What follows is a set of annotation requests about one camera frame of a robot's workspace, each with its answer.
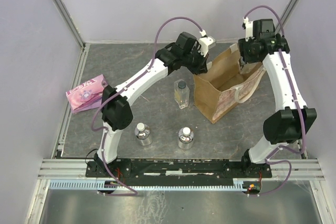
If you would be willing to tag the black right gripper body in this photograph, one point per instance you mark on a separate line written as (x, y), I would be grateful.
(246, 49)

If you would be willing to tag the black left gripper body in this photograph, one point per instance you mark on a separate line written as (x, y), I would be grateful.
(196, 61)

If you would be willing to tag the square bottle front dark cap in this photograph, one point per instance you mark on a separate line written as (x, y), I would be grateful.
(181, 93)

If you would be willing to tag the brown canvas tote bag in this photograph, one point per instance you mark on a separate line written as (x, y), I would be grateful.
(226, 84)

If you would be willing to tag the round clear bottle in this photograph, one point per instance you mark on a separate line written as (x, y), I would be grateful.
(185, 138)
(143, 134)

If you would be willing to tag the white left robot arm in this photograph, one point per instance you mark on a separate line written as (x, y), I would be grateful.
(187, 51)

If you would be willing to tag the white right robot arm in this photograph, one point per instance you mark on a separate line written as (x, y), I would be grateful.
(292, 118)

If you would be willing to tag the pink tissue pack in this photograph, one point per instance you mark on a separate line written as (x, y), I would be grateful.
(87, 95)

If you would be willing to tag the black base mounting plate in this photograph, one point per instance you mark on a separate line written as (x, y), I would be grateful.
(185, 172)

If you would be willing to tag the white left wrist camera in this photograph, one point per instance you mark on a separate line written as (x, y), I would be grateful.
(206, 43)

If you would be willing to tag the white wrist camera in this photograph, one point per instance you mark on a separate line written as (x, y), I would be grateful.
(206, 43)
(250, 28)

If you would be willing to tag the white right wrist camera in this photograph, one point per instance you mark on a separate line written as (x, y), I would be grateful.
(250, 28)

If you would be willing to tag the aluminium frame rail front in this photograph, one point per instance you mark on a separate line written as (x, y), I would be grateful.
(302, 170)

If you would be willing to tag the light blue cable duct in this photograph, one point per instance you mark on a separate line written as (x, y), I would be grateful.
(102, 184)

